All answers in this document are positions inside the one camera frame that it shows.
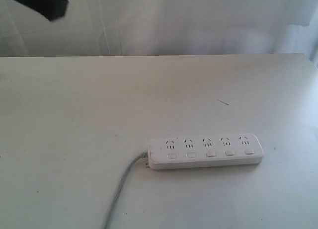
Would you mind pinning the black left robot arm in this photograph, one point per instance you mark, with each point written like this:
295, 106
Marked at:
52, 10

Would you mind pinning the white five-outlet power strip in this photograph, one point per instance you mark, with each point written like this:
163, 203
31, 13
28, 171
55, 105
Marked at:
204, 151

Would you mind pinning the white backdrop curtain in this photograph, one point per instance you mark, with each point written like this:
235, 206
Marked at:
162, 27

